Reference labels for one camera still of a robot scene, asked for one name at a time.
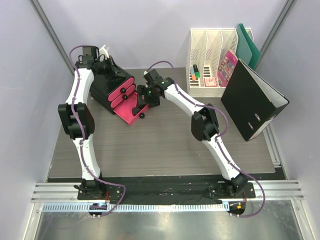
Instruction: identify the teal plastic folder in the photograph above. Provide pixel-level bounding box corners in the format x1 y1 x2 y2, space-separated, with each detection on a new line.
235 23 261 70

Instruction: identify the pink sticky note pad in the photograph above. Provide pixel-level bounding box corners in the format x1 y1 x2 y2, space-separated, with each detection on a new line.
203 77 219 88

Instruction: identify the black round compact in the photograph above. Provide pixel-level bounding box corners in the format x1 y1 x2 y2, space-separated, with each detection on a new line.
132 107 140 116

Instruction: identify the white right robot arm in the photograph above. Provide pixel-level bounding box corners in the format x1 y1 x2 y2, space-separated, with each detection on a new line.
137 69 249 198

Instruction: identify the black lever arch binder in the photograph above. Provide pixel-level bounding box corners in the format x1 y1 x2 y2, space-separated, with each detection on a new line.
221 59 290 142

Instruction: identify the pink sticker booklet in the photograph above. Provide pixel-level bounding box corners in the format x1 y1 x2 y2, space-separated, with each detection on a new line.
217 50 238 87

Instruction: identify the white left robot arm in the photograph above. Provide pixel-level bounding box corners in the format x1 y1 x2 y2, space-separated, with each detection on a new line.
57 45 107 200

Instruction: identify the white mesh file organizer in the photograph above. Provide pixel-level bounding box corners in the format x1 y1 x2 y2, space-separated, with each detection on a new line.
185 28 254 98

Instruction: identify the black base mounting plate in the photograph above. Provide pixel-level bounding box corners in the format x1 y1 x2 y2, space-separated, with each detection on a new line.
90 175 256 205

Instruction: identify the aluminium frame rail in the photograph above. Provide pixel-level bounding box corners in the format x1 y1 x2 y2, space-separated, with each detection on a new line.
31 180 304 215

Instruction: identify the black drawer cabinet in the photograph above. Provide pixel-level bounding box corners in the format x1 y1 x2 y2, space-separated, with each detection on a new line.
90 65 134 114

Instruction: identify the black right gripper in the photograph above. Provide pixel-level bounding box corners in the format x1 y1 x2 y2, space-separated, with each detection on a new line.
136 85 160 109

